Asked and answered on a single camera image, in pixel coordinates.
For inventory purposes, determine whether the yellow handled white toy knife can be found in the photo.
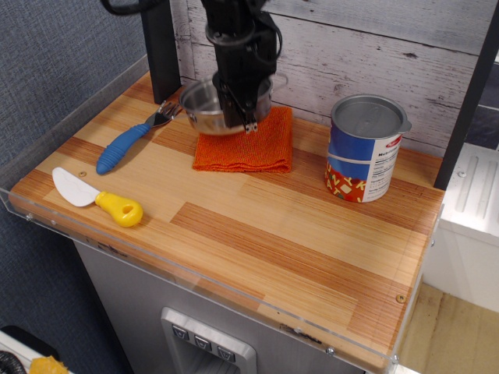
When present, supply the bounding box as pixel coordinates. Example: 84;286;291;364
51;167;143;228

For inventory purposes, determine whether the black braided cable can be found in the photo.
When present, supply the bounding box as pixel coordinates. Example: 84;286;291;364
100;0;172;16

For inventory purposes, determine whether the stainless steel pot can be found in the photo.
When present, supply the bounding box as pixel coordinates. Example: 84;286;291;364
179;72;288;136

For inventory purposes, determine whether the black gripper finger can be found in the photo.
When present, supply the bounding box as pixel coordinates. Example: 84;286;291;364
220;88;245;128
244;105;258;134

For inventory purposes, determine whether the white ridged plastic box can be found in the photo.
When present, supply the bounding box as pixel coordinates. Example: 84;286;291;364
423;143;498;312

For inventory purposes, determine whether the orange knitted cloth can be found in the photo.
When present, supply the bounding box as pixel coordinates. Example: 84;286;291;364
193;107;293;173

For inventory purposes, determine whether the yellow object at corner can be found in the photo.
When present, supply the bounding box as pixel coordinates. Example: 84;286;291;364
29;356;69;374

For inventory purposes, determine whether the silver toy fridge cabinet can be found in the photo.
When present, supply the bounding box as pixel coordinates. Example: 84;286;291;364
76;243;362;373

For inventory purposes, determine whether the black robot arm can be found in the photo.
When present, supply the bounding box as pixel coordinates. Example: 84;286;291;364
202;1;282;136

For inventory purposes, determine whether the grey dispenser button panel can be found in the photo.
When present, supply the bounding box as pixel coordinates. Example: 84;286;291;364
161;307;258;373

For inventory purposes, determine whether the blue labelled food can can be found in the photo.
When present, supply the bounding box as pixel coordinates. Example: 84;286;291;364
324;94;412;203

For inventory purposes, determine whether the black left frame post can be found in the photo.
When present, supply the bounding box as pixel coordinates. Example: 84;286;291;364
141;1;181;104

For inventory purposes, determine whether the black frame post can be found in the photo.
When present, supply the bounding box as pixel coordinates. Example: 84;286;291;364
434;2;498;190
141;1;181;104

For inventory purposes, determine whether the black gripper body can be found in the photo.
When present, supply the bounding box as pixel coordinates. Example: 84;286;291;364
212;12;281;113

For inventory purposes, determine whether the black right frame post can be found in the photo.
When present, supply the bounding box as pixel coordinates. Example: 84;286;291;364
434;2;498;190

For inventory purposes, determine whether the blue handled metal fork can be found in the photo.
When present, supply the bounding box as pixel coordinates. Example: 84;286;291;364
96;101;182;175

